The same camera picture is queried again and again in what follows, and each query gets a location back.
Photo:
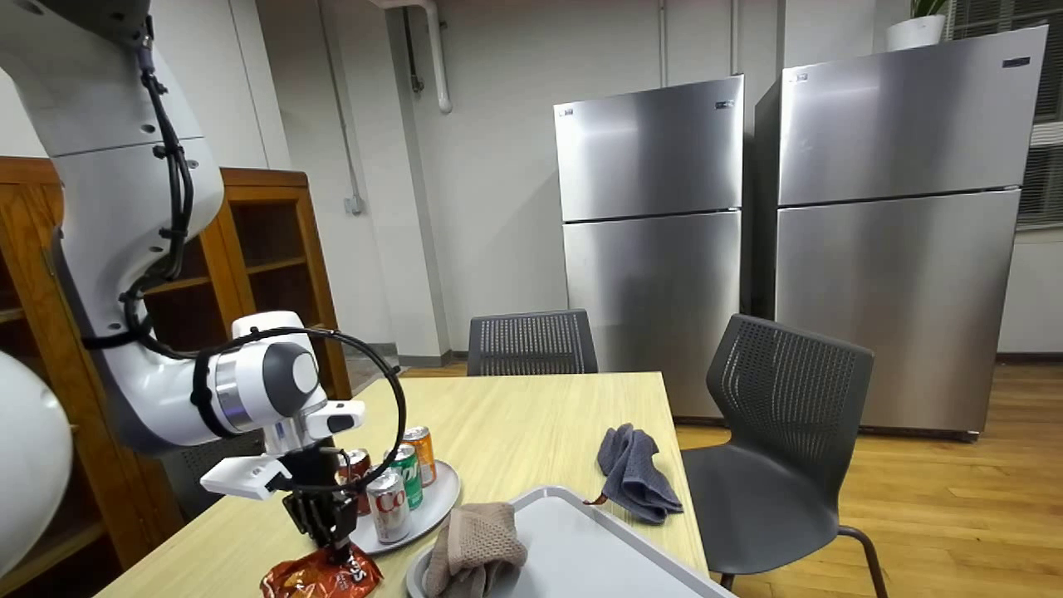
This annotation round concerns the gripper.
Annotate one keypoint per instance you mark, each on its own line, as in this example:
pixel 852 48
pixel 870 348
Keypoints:
pixel 314 472

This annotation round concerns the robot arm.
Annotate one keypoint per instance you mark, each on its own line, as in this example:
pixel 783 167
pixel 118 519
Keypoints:
pixel 124 208

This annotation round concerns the orange chip bag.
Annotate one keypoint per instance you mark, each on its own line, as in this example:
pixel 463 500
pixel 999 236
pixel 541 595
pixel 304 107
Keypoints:
pixel 315 577

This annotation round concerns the silver soda can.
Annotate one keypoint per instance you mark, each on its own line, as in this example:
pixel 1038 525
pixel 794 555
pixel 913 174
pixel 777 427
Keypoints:
pixel 389 508

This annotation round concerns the red soda can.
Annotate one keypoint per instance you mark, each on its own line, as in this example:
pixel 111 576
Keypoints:
pixel 359 465

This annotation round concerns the green soda can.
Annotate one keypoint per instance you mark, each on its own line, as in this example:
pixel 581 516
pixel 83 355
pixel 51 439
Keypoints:
pixel 409 477

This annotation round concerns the round grey plate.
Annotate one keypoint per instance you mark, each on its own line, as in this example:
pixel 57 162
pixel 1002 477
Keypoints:
pixel 436 498

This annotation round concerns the orange soda can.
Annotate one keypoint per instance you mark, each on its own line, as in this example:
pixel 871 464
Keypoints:
pixel 422 453

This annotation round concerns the beige knitted cloth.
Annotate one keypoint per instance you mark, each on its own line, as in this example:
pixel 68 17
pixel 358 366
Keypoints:
pixel 482 540

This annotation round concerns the grey plastic tray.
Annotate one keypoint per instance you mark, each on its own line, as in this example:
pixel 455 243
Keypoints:
pixel 598 552

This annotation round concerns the wooden bookshelf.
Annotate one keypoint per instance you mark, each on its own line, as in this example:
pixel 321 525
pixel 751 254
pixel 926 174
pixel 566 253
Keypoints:
pixel 266 241

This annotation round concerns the blue-grey cloth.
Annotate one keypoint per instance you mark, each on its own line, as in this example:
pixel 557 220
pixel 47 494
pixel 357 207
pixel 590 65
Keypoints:
pixel 635 477

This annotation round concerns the stainless steel refrigerator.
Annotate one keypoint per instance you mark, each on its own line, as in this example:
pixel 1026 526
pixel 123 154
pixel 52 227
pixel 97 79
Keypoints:
pixel 652 249
pixel 897 249

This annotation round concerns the white plant pot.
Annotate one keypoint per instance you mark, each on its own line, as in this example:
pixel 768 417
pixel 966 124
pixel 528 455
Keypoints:
pixel 913 33

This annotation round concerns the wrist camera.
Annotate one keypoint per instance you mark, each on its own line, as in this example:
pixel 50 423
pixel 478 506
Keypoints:
pixel 241 477

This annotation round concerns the wall socket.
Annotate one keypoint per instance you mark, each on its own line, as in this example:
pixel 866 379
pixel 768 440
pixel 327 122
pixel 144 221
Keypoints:
pixel 355 204

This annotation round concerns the white wall pipe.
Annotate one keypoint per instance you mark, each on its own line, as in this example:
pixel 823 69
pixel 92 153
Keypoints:
pixel 438 58

